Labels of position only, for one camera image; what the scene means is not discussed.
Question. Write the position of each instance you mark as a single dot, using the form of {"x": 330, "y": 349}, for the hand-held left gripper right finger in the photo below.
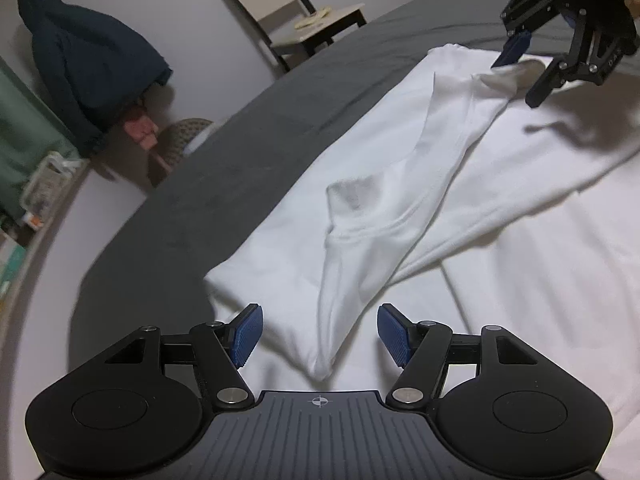
{"x": 394, "y": 336}

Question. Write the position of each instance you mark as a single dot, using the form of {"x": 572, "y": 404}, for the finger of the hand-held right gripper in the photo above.
{"x": 547, "y": 80}
{"x": 512, "y": 50}

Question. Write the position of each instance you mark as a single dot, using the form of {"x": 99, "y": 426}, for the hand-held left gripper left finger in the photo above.
{"x": 248, "y": 335}

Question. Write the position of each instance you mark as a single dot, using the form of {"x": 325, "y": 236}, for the white shirt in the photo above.
{"x": 450, "y": 185}

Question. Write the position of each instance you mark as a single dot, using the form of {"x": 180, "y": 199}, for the woven round basket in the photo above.
{"x": 177, "y": 145}

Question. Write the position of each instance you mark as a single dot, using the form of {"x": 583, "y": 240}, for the wooden chair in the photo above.
{"x": 290, "y": 5}

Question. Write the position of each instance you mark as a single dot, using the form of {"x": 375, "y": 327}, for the pink box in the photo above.
{"x": 140, "y": 127}

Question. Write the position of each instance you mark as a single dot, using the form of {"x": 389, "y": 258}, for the pale tissue packet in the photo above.
{"x": 11, "y": 262}

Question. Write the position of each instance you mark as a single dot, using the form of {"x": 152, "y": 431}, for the green curtain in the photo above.
{"x": 25, "y": 135}

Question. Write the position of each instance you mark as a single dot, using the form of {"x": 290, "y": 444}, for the dark blue hoodie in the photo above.
{"x": 85, "y": 55}

